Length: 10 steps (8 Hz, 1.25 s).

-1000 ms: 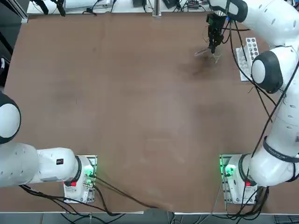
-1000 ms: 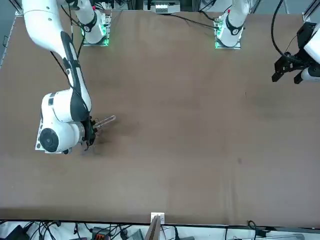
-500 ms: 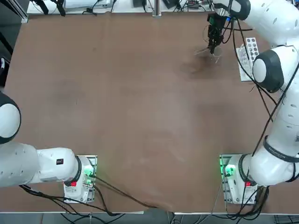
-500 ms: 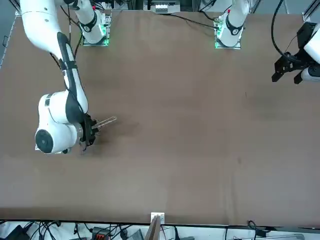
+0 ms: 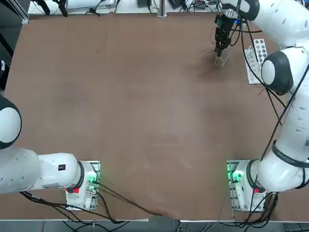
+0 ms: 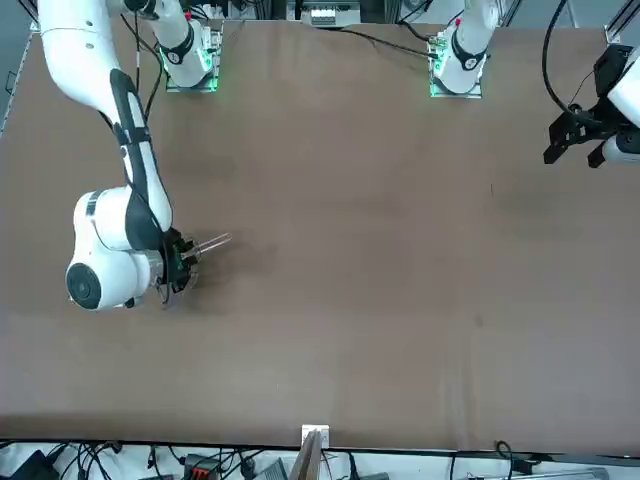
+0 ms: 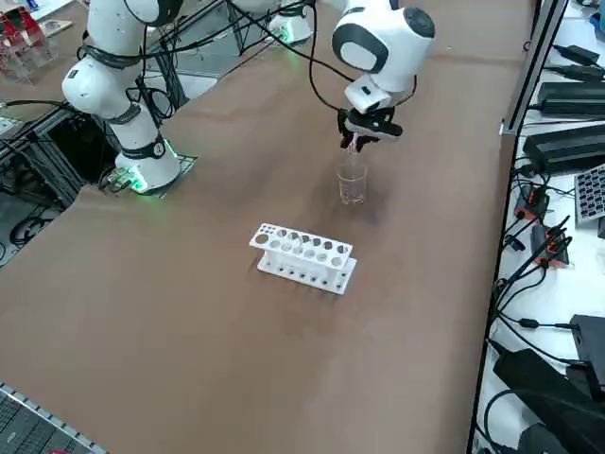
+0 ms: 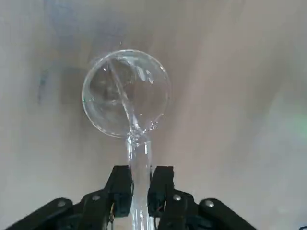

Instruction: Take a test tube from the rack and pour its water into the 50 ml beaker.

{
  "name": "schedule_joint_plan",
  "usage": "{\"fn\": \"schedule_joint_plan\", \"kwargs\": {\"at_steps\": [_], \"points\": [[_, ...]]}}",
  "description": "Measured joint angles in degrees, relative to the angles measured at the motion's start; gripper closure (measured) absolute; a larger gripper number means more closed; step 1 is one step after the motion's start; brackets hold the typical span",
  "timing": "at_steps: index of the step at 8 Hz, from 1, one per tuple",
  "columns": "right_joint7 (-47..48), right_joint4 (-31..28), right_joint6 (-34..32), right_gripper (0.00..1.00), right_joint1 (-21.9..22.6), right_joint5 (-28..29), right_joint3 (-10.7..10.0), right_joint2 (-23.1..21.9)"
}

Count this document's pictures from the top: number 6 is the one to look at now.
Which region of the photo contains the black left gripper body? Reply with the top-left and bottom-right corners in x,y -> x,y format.
569,43 -> 637,145

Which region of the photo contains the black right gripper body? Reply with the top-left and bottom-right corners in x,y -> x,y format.
159,228 -> 197,297

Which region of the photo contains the clear glass test tube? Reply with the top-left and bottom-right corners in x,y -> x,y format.
192,232 -> 234,255

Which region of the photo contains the red black device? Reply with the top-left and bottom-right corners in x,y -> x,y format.
180,453 -> 220,480

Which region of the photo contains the grey power strip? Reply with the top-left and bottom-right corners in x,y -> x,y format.
302,3 -> 362,27

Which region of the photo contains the white side table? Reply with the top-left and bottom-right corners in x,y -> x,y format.
0,440 -> 640,480

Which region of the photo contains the aluminium frame profile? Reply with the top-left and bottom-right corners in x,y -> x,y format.
603,0 -> 640,42

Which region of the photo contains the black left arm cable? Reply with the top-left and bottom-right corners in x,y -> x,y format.
542,0 -> 576,115

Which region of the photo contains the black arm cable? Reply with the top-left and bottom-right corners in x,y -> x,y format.
119,12 -> 174,310
542,0 -> 576,115

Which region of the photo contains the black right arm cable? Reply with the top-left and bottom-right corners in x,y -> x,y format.
119,12 -> 174,310

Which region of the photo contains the black cable across table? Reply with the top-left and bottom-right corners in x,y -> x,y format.
307,22 -> 436,59

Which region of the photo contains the white post bracket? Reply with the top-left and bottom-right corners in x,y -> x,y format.
301,424 -> 331,449

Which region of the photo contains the upright post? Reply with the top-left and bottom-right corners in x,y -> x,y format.
289,429 -> 324,480

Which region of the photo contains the black cable loop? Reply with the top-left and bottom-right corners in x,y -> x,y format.
493,439 -> 516,469

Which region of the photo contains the aluminium rail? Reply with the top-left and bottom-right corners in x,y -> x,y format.
542,465 -> 612,480

